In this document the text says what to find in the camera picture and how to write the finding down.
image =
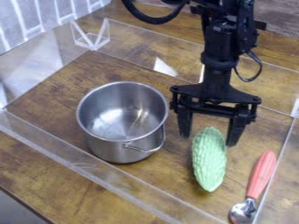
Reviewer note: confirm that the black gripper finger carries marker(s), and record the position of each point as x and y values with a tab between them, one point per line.
184	122
236	126

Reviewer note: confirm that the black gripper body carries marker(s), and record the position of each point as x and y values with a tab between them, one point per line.
214	97

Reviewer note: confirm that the green bumpy toy vegetable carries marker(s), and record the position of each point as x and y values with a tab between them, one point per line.
208	156

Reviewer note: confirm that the silver metal pot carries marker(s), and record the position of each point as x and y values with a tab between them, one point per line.
122	117

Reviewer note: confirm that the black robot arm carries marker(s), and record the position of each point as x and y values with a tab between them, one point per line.
230	36

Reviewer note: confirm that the black wall strip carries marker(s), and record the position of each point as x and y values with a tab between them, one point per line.
260	25

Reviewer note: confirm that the red handled metal spoon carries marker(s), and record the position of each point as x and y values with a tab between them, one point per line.
243	212

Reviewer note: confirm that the clear acrylic triangle bracket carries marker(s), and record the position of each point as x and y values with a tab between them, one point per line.
87	39

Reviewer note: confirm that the clear acrylic enclosure wall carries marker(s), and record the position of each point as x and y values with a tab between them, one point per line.
72	188

